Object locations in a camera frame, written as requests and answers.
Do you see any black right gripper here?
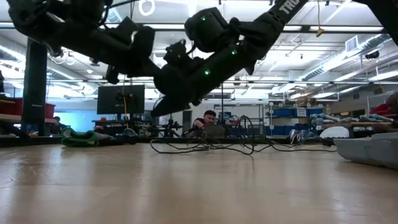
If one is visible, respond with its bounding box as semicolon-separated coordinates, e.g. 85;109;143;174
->
150;57;229;118

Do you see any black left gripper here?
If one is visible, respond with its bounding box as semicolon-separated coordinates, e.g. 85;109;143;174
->
108;26;162;78

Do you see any thin black cord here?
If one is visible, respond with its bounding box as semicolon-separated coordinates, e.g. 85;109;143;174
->
149;114;338;156

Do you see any black tripod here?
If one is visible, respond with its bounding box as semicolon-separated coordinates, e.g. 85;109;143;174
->
159;118;184;139

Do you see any person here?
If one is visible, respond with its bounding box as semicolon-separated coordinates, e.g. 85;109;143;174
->
50;115;68;136
368;91;398;134
191;110;218;138

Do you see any grey laptop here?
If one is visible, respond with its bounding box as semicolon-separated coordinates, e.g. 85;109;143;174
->
201;124;226;139

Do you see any black monitor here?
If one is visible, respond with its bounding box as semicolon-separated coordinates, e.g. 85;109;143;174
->
96;84;146;115

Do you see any black work glove green cuff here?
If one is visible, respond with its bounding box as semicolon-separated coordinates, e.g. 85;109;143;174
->
61;126;139;147

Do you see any red storage bin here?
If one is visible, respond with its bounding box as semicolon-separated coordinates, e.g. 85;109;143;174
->
0;97;57;119

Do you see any blue storage bin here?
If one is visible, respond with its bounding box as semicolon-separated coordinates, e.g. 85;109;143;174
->
272;107;325;118

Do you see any blue grey bundle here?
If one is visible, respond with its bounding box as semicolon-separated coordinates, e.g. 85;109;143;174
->
288;128;313;144

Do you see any white round object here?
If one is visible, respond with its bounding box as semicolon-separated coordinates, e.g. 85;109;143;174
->
319;125;350;139

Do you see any yellow hanging tag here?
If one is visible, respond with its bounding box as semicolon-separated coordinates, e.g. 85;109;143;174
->
315;0;325;38

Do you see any white ceiling vent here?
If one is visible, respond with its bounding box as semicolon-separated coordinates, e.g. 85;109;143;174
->
345;35;359;53

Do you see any grey plastic tool case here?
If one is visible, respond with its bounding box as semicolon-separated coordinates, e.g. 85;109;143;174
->
333;132;398;170

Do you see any black ceiling projector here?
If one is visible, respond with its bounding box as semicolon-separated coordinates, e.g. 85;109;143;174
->
364;49;381;60

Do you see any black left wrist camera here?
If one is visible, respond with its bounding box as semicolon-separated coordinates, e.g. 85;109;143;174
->
107;16;140;41

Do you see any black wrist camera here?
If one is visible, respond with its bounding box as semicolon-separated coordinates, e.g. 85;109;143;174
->
163;39;195;68
107;16;140;41

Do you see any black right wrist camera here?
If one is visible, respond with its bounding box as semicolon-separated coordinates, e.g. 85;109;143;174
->
163;39;195;68

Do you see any white ring ceiling light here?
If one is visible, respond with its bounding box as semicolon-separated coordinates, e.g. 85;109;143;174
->
138;0;156;17

